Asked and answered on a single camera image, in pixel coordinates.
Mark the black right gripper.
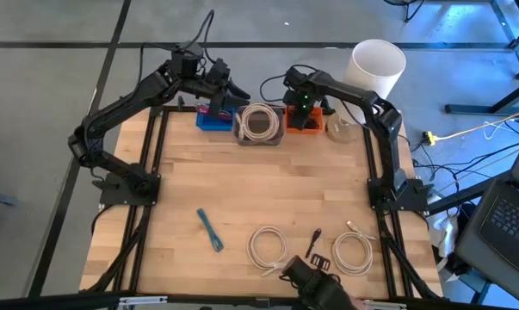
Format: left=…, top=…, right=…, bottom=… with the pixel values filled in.
left=291, top=88, right=318, bottom=131

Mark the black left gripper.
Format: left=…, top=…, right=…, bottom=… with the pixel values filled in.
left=185, top=75, right=251, bottom=117

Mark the beige cable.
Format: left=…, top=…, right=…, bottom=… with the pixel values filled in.
left=330, top=220, right=377, bottom=276
left=245, top=225, right=290, bottom=278
left=234, top=102, right=282, bottom=143

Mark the short black cable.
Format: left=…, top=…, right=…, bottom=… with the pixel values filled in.
left=304, top=227, right=323, bottom=259

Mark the teal braided cable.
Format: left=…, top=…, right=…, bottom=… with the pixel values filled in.
left=196, top=208, right=225, bottom=254

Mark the orange plastic bin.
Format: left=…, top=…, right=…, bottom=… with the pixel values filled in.
left=284, top=105, right=324, bottom=135

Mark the blue plastic bin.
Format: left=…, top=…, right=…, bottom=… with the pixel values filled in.
left=195, top=102, right=238, bottom=133

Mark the white lamp with wooden base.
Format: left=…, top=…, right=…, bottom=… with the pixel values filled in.
left=326, top=38, right=408, bottom=146

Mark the black bag with buckle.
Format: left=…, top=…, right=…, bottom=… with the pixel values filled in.
left=279, top=252, right=359, bottom=310

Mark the white crumpled bag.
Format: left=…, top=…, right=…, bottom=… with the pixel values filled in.
left=426, top=193, right=462, bottom=259

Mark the dark grey laptop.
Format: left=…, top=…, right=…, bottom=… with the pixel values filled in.
left=454, top=128, right=519, bottom=309

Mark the black crossbar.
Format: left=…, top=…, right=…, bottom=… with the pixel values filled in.
left=0, top=288, right=519, bottom=310

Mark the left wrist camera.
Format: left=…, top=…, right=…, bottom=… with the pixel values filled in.
left=205, top=57, right=231, bottom=85

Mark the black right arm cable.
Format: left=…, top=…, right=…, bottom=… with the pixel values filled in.
left=258, top=63, right=318, bottom=104

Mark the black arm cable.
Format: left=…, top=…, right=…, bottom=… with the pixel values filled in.
left=258, top=63, right=318, bottom=104
left=138, top=8, right=219, bottom=65

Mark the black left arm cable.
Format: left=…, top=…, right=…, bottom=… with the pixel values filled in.
left=138, top=8, right=219, bottom=65

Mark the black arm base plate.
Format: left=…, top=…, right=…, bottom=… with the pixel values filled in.
left=98, top=171, right=162, bottom=207
left=367, top=177, right=432, bottom=213

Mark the yellow cord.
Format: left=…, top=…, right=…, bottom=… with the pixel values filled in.
left=435, top=105, right=519, bottom=142

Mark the black desk frame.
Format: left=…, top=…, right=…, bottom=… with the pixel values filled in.
left=443, top=0, right=519, bottom=115

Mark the black aluminium table frame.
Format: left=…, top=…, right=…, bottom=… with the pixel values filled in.
left=80, top=95, right=443, bottom=302

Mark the silver bracket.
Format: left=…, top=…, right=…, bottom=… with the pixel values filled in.
left=118, top=295, right=169, bottom=307
left=361, top=300, right=409, bottom=310

